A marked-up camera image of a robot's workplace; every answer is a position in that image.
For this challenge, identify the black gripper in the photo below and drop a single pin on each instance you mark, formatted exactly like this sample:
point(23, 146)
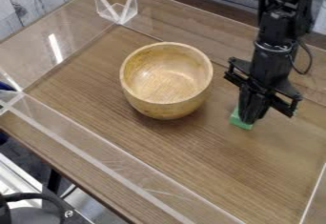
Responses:
point(262, 80)

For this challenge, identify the green rectangular block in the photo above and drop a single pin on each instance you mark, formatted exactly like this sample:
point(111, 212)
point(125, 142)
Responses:
point(237, 122)

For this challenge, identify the light wooden bowl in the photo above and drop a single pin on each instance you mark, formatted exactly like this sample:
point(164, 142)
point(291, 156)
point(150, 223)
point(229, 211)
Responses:
point(166, 79)

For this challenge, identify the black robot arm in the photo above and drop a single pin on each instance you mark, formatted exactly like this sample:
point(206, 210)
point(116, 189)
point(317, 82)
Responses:
point(285, 21)

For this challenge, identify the white object at right edge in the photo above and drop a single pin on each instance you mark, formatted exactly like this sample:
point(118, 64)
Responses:
point(320, 24)

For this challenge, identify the black table leg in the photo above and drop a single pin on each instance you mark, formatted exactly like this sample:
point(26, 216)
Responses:
point(54, 182)

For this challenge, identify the blue object behind acrylic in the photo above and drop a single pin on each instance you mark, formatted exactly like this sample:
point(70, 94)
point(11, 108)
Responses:
point(6, 87)

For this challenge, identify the clear acrylic enclosure wall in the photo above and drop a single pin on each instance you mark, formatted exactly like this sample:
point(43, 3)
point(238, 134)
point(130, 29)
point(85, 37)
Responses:
point(188, 171)

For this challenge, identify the black metal bracket with screw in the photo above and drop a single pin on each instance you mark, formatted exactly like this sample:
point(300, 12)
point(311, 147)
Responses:
point(58, 212)

